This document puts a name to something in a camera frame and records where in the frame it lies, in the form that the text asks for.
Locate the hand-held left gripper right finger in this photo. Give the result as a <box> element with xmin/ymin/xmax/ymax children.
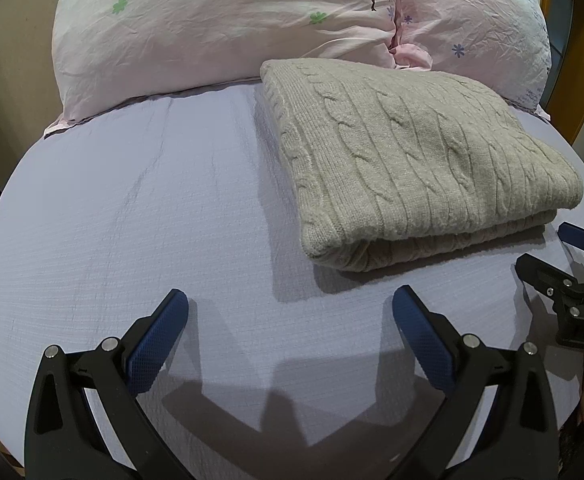
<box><xmin>392</xmin><ymin>285</ymin><xmax>560</xmax><ymax>480</ymax></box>

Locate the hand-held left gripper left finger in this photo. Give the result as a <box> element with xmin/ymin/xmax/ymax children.
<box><xmin>24</xmin><ymin>288</ymin><xmax>191</xmax><ymax>480</ymax></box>

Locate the beige cable-knit sweater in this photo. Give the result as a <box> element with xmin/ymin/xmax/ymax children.
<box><xmin>260</xmin><ymin>58</ymin><xmax>584</xmax><ymax>274</ymax></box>

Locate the lavender bed sheet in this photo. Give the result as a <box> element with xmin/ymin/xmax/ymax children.
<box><xmin>0</xmin><ymin>81</ymin><xmax>584</xmax><ymax>480</ymax></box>

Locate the pink floral pillow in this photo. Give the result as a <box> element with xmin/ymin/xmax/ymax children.
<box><xmin>388</xmin><ymin>0</ymin><xmax>554</xmax><ymax>122</ymax></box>
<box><xmin>43</xmin><ymin>0</ymin><xmax>403</xmax><ymax>139</ymax></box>

